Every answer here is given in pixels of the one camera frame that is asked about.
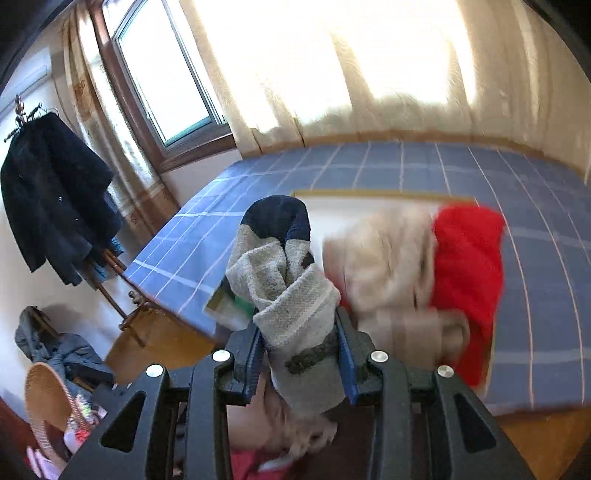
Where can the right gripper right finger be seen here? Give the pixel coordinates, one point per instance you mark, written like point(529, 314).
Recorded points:
point(427, 424)

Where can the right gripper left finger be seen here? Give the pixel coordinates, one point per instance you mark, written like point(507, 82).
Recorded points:
point(135, 439)

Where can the grey navy sock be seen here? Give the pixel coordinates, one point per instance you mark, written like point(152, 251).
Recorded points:
point(272, 268)

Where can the bright red underwear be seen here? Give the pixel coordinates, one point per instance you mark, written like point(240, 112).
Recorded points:
point(469, 277)

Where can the beige white underwear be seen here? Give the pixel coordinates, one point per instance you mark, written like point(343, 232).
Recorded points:
point(384, 267)

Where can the green black striped underwear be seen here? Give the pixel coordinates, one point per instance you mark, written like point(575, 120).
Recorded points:
point(228, 310)

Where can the dark red garment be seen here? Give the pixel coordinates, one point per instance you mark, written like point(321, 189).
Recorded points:
point(259, 465)

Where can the pink lace bra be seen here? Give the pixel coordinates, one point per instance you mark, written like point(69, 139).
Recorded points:
point(267, 424)

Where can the wooden coat rack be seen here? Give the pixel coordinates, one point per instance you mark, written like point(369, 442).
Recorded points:
point(142, 302)

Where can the grey jacket on floor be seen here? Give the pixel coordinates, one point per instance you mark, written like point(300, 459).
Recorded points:
point(69, 355)

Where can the woven rattan basket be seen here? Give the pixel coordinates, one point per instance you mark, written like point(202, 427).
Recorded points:
point(48, 402)

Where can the yellow cardboard tray box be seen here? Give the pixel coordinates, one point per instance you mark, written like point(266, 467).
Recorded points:
point(330, 211)

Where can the dark navy hanging coat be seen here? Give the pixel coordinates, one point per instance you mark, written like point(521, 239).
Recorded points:
point(55, 194)

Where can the blue plaid table cloth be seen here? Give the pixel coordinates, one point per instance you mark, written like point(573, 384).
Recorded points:
point(540, 351)

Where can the beige patterned curtain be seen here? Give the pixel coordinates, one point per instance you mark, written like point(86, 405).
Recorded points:
point(295, 73)

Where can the window with brown frame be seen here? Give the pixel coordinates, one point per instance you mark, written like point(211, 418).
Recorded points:
point(160, 81)

